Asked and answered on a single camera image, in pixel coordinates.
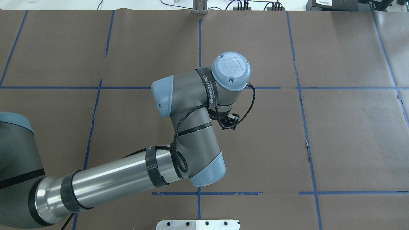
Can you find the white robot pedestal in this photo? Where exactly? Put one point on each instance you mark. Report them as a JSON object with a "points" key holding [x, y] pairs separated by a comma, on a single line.
{"points": [[207, 224]]}

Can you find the brown paper table cover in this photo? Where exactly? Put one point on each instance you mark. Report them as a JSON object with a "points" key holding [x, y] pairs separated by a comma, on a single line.
{"points": [[324, 147]]}

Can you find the black box on table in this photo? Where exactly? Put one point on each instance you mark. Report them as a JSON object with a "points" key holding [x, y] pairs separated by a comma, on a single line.
{"points": [[338, 5]]}

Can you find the aluminium frame post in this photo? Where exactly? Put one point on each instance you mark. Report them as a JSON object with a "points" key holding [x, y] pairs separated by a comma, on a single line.
{"points": [[200, 7]]}

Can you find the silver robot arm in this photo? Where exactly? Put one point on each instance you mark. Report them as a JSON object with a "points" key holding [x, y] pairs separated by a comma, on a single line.
{"points": [[30, 199]]}

